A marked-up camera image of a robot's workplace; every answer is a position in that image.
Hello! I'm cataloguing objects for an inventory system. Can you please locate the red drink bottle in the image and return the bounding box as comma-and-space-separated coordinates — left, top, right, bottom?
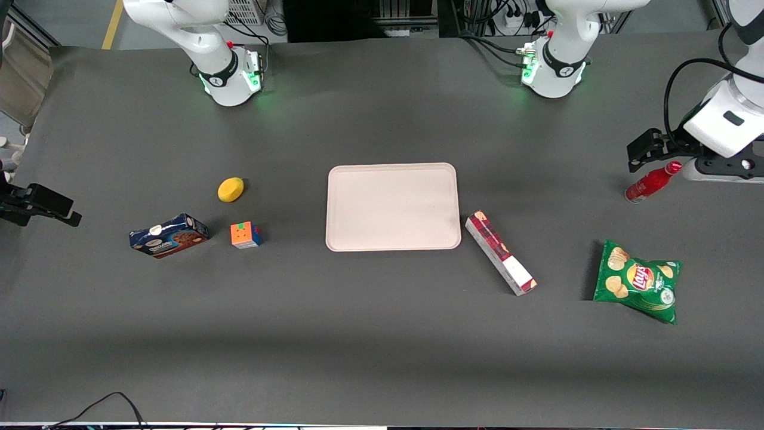
624, 160, 683, 204

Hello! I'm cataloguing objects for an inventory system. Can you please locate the beige chair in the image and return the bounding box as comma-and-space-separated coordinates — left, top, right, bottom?
0, 17, 56, 174

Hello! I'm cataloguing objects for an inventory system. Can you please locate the yellow lemon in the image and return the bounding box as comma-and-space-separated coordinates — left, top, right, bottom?
217, 177, 245, 203

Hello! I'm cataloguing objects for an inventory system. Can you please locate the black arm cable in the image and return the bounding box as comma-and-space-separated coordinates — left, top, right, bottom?
663, 23, 764, 153

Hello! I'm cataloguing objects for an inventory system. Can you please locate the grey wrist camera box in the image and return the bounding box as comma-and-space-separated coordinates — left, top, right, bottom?
680, 155, 764, 183

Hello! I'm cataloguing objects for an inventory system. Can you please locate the blue cookie box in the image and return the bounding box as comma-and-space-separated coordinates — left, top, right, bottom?
128, 213, 210, 259

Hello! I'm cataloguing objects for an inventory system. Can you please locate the white mesh basket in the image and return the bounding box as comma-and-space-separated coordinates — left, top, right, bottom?
224, 0, 264, 26

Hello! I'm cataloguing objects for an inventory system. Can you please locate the beige plastic tray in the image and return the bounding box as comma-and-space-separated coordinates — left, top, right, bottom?
325, 162, 462, 252

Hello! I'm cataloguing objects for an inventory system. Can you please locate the white power strip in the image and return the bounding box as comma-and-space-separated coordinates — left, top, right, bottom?
503, 11, 543, 34

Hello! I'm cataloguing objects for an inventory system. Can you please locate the black thin cable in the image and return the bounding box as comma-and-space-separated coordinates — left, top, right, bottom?
42, 391, 150, 430

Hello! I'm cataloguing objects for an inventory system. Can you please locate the black base cable bundle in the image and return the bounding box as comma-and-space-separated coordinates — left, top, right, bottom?
458, 33, 533, 70

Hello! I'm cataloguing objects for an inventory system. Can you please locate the red cookie box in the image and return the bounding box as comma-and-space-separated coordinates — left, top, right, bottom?
464, 210, 538, 297

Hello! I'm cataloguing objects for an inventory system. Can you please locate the aluminium rack frame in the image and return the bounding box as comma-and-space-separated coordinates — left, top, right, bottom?
370, 0, 440, 38

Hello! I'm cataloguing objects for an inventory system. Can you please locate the green chips bag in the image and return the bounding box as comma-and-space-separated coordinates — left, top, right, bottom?
593, 239, 682, 325

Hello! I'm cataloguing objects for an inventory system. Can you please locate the colourful puzzle cube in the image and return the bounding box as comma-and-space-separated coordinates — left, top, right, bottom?
230, 221, 263, 250

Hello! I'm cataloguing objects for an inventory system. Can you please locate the grey coiled cable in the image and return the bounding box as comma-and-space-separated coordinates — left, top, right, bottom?
265, 11, 291, 38

